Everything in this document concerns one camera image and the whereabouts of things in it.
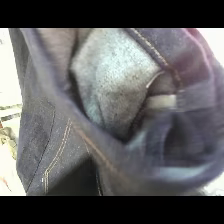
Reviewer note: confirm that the dark blue jeans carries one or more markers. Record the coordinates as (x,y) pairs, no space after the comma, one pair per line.
(110,100)

